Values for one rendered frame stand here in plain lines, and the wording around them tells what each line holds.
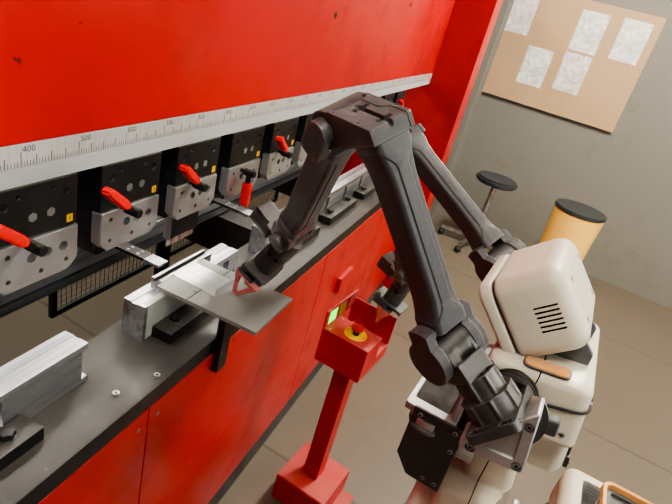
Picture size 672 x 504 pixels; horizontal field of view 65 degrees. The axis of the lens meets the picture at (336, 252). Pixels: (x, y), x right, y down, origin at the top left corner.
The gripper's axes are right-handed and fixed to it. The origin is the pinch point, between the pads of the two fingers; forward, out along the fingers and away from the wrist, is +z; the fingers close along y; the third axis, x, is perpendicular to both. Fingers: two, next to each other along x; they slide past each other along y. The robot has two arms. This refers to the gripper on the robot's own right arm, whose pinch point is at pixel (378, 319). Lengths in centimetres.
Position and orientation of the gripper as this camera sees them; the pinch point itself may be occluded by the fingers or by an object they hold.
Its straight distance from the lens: 170.1
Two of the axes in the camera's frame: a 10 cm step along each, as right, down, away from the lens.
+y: -7.5, -6.2, 2.4
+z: -4.4, 7.4, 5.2
